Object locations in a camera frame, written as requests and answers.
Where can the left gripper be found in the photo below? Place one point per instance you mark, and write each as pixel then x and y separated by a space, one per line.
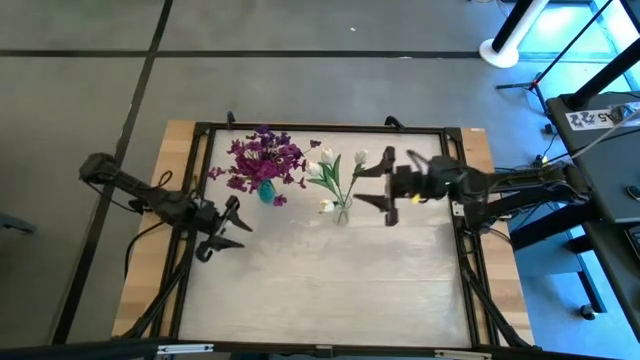
pixel 210 222

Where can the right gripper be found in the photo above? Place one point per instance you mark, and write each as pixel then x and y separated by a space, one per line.
pixel 412 182

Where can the white artificial tulip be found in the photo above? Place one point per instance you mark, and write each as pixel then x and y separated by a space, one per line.
pixel 326 205
pixel 313 168
pixel 327 155
pixel 361 156

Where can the clear glass vase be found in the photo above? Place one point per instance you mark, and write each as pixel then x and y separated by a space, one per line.
pixel 342 216

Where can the purple artificial flower spray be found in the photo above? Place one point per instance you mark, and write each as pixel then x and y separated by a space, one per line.
pixel 265 137
pixel 235 182
pixel 240 150
pixel 290 165

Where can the blue textured glass vase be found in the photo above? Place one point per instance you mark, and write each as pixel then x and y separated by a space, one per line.
pixel 266 192

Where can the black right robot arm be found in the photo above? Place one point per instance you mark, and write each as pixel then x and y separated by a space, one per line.
pixel 520 182

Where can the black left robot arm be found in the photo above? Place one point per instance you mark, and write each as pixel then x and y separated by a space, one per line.
pixel 150 195

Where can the black table clamp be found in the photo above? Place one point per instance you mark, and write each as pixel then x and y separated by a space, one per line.
pixel 395 121
pixel 230 119

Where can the wooden table board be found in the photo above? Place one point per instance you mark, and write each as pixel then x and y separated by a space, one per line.
pixel 145 300

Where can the white round base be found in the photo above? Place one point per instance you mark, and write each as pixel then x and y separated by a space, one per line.
pixel 500 56

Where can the black tripod stand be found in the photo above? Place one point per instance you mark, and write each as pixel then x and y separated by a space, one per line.
pixel 537 82

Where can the black rig beam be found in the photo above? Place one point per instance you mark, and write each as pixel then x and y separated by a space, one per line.
pixel 75 350

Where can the white paper label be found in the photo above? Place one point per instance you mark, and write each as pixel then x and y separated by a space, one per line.
pixel 585 120

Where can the black and white pole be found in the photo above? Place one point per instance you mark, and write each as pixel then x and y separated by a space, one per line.
pixel 520 20

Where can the black desk with label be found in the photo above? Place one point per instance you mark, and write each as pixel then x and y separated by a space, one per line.
pixel 610 165

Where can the black caster wheel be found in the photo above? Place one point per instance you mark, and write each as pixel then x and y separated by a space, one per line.
pixel 589 312

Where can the black metal table frame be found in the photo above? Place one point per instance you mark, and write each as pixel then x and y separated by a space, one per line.
pixel 454 134

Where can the black desk leg frame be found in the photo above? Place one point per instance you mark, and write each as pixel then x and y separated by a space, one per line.
pixel 550 225

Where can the black rig post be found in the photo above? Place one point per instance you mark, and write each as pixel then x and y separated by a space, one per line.
pixel 605 75

